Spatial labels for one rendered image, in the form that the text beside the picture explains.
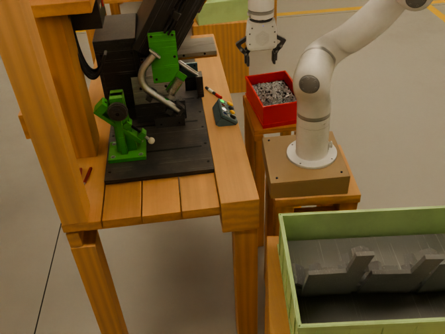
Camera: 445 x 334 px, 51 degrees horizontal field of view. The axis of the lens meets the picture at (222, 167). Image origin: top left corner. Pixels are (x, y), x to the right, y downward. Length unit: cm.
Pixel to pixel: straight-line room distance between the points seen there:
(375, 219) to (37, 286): 185
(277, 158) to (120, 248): 131
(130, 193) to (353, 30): 96
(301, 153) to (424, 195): 156
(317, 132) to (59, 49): 95
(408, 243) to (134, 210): 94
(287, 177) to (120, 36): 94
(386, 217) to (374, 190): 155
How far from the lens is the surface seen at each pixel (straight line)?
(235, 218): 171
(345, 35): 154
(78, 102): 187
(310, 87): 153
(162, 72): 205
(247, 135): 254
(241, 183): 173
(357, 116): 386
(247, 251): 186
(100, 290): 199
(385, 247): 164
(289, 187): 172
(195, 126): 206
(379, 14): 151
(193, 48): 220
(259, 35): 159
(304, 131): 171
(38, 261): 291
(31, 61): 138
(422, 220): 168
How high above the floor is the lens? 202
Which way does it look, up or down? 38 degrees down
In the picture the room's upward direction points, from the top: 3 degrees counter-clockwise
